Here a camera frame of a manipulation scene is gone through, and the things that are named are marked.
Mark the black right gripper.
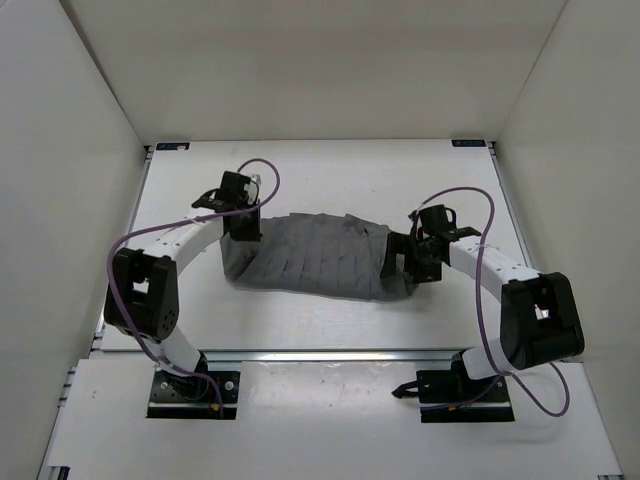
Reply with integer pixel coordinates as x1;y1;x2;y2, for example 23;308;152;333
381;232;442;284

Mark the grey pleated skirt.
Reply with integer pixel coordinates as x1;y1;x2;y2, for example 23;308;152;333
220;213;417;302

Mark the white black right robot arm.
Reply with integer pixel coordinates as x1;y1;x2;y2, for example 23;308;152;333
381;205;585;401

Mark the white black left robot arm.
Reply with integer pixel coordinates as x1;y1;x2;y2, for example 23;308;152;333
104;171;261;404

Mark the right blue corner label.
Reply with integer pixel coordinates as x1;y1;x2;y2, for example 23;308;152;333
451;139;486;148

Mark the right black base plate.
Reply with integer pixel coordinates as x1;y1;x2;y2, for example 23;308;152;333
391;353;515;424

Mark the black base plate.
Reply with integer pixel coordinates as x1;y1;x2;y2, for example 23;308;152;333
391;353;515;424
146;367;241;420

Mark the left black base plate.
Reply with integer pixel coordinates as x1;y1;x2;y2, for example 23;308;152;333
146;367;241;420

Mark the aluminium front rail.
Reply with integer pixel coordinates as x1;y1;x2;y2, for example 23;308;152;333
89;348;516;365

